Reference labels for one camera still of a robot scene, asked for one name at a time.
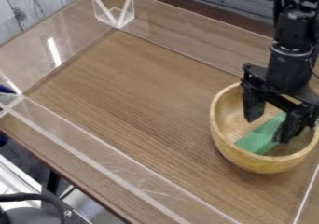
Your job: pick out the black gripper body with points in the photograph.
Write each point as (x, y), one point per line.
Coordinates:
(284, 79)

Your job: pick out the clear acrylic tray walls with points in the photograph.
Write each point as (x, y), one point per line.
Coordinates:
(110, 85)

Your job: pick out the green rectangular block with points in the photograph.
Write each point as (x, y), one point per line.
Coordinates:
(258, 141)

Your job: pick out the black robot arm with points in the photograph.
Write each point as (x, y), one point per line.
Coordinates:
(297, 27)

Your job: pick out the brown wooden bowl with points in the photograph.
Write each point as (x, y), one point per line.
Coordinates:
(228, 127)

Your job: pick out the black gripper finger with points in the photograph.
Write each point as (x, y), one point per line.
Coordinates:
(254, 103)
(302, 117)

